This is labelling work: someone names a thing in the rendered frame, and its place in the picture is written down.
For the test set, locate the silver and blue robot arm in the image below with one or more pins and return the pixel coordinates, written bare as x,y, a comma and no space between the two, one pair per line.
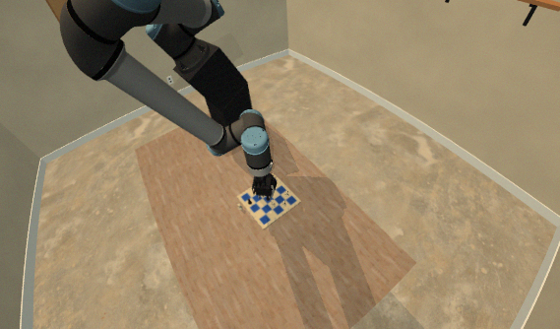
92,39

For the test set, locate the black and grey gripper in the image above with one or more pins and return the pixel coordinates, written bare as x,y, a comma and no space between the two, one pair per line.
269,183

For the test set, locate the blue and cream chessboard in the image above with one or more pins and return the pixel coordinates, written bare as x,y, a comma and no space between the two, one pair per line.
261,209

